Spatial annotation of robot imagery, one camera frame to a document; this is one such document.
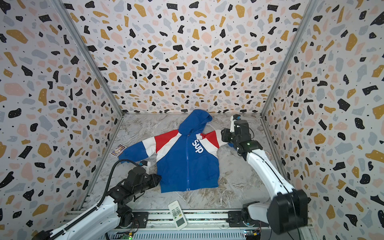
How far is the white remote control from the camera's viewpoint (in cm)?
73

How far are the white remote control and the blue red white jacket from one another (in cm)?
8

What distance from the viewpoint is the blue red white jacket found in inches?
33.8
